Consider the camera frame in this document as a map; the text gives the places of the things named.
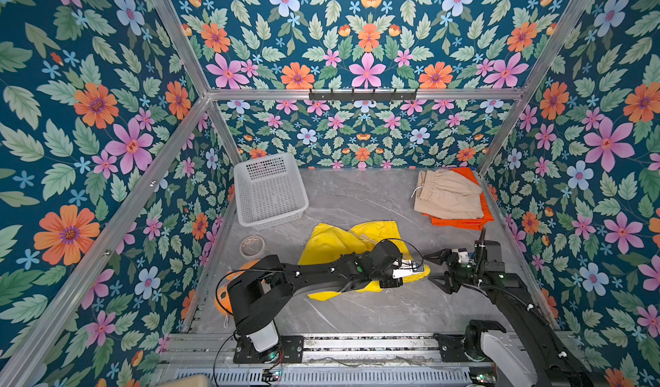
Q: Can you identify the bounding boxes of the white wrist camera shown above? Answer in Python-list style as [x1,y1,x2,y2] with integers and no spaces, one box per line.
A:
[456,250,471,265]
[392,259,426,280]

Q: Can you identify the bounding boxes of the black hook rail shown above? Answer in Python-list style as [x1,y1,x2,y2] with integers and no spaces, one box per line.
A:
[308,88,418,103]

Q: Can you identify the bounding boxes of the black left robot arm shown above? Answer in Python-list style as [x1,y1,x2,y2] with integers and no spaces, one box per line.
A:
[216,239,421,362]

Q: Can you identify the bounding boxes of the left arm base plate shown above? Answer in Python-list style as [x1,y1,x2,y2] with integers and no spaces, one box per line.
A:
[233,335,304,365]

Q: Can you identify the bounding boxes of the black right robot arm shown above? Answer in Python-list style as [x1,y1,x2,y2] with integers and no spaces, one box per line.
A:
[423,230,608,386]

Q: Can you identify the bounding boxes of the aluminium frame post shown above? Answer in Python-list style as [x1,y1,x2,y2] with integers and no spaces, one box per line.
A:
[151,0,242,165]

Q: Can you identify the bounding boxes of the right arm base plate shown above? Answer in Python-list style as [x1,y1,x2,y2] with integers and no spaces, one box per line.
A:
[434,332,512,363]

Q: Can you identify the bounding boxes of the orange fish plush toy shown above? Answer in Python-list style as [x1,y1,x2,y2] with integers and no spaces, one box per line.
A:
[215,259,259,317]

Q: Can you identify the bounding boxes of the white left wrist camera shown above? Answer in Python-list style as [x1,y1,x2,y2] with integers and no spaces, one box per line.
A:
[392,259,426,280]

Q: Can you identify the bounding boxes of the yellow shorts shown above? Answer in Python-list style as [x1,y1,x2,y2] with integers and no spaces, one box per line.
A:
[297,220,431,302]

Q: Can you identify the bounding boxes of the orange shorts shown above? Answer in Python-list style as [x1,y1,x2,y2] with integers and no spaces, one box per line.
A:
[422,168,493,231]

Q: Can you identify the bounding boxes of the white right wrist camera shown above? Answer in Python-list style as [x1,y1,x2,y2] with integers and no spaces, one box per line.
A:
[456,250,471,265]

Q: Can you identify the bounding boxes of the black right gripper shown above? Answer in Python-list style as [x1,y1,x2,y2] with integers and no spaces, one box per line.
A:
[423,247,484,292]

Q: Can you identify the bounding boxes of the tape roll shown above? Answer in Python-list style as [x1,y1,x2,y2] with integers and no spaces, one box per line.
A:
[239,235,266,260]

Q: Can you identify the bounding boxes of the beige shorts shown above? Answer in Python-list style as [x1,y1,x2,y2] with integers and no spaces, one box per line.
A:
[411,169,485,220]

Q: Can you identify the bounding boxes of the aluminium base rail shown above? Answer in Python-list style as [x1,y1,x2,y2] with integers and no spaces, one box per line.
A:
[148,332,599,387]

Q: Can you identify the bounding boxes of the white plastic laundry basket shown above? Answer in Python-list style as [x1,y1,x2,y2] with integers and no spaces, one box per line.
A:
[234,153,309,230]

